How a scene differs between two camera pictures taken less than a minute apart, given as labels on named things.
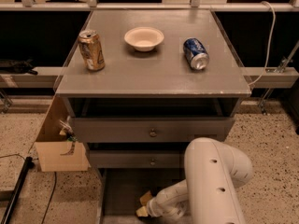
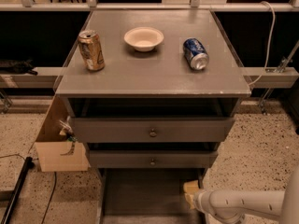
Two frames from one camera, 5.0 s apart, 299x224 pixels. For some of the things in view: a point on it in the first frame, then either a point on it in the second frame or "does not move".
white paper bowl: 144,38 does not move
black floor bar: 27,165 does not move
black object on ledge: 16,66 does not move
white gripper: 153,207 → 199,199
